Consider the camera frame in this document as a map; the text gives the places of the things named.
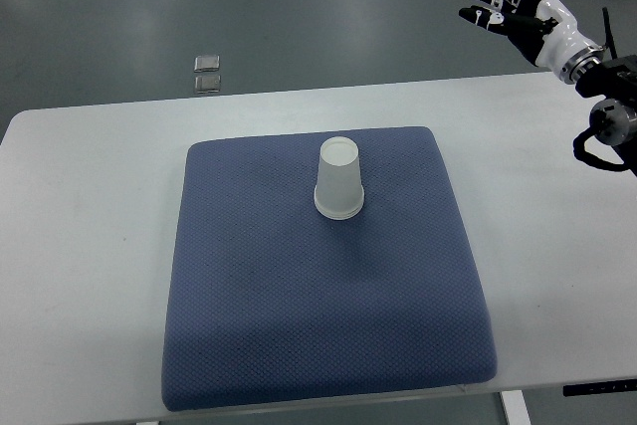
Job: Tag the blue textured cushion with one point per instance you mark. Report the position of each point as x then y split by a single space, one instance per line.
270 301

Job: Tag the black desk control panel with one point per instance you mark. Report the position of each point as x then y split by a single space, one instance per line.
596 388

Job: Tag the lower metal floor plate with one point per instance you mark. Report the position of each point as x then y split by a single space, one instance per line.
207 84

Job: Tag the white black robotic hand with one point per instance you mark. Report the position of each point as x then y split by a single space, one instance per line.
545 32

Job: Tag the upper metal floor plate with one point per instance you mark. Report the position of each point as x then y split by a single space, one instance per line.
207 63

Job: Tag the metal floor plate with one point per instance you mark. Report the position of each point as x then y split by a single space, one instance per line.
207 63
207 84

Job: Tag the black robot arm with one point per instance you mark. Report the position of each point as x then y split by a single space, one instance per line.
612 121

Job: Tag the white table leg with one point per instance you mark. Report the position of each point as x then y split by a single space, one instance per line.
515 408

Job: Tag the white paper cup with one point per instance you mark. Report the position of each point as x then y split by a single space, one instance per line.
338 215
339 186

